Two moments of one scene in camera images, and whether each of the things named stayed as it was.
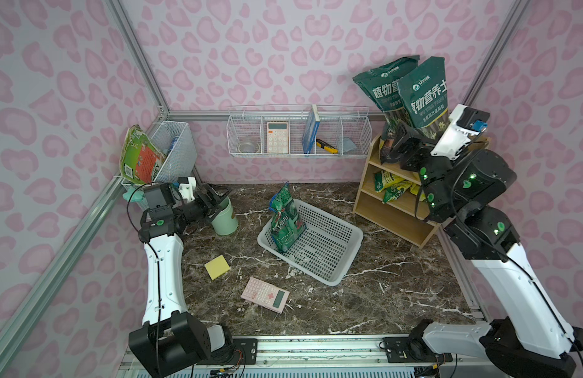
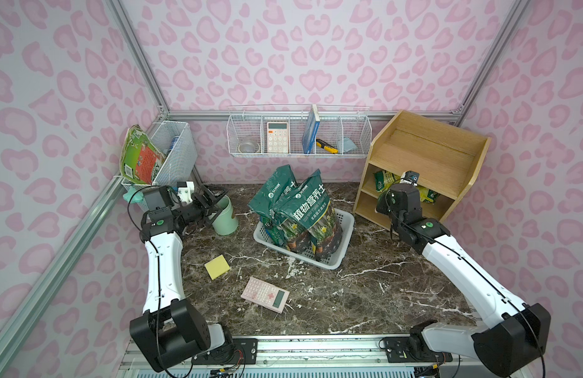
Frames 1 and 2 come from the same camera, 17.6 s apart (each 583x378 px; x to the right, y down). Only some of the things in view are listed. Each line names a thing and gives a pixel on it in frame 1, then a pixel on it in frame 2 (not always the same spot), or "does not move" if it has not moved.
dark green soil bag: x=423 y=91 -> x=308 y=205
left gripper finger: x=213 y=211 does not move
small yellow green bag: x=385 y=179 does not move
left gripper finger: x=217 y=192 does not move
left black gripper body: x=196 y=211 does not move
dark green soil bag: x=381 y=84 -> x=264 y=201
